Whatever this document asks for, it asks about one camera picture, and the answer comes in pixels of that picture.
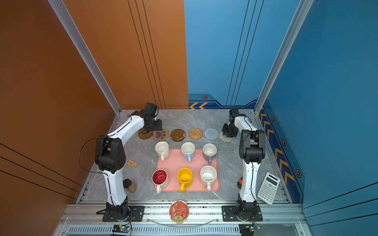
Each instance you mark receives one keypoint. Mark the cream mug back left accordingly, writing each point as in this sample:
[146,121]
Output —
[162,149]

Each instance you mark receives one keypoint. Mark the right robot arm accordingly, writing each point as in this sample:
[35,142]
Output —
[252,152]

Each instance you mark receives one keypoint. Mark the brown spice jar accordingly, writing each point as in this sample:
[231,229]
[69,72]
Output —
[129,185]

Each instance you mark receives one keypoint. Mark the paw print cork coaster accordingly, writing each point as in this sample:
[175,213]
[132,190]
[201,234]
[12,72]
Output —
[161,135]

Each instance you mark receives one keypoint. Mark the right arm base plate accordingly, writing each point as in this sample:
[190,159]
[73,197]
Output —
[238,213]

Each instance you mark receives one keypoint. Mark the black orange utility knife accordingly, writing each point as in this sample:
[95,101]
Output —
[240,182]

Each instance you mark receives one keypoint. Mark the light blue mug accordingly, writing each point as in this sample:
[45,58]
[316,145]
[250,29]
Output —
[188,151]

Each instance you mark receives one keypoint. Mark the aluminium front rail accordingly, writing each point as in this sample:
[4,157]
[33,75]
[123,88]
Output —
[205,219]

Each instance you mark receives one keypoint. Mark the purple mug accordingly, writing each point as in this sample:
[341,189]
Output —
[209,152]

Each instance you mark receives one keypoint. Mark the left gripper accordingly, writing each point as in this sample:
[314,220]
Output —
[159,126]

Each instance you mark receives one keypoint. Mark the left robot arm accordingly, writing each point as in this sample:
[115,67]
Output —
[110,157]

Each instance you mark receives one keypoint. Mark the red mug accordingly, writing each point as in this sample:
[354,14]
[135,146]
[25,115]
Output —
[160,180]

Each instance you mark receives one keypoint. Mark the white zigzag woven coaster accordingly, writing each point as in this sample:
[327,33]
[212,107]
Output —
[225,138]

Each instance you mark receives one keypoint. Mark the plain brown wooden coaster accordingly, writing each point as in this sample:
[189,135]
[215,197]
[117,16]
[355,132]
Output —
[145,135]

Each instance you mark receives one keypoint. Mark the white mug front right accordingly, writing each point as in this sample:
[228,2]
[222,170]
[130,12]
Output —
[208,175]

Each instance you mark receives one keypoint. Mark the left green circuit board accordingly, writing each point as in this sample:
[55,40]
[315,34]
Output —
[121,230]

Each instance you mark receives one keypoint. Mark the yellow mug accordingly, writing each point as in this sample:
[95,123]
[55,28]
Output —
[185,178]

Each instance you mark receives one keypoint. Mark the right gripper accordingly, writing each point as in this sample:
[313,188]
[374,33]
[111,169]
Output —
[225,132]

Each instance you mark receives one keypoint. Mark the woven rattan coaster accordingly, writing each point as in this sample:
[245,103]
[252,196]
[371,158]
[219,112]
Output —
[195,134]

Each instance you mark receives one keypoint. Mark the right circuit board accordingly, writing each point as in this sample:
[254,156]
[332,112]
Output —
[248,229]

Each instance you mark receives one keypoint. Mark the white calculator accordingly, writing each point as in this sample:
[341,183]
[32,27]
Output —
[268,188]

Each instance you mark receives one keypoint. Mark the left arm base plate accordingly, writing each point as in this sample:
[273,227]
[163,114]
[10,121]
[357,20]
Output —
[121,214]

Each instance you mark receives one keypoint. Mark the glossy dark brown coaster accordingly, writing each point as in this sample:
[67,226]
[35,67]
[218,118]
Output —
[178,135]

